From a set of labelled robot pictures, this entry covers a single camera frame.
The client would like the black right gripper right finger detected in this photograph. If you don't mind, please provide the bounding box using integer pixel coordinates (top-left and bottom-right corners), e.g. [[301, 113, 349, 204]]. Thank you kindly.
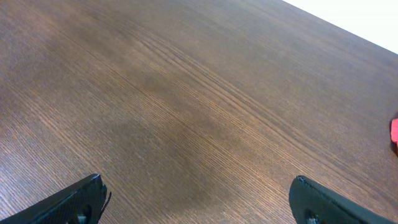
[[289, 175, 394, 224]]

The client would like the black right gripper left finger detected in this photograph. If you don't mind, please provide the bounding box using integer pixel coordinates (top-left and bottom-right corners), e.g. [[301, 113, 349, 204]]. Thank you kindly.
[[1, 174, 111, 224]]

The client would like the red heathered t-shirt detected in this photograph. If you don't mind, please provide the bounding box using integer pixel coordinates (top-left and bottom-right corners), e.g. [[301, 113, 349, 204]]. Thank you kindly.
[[391, 118, 398, 144]]

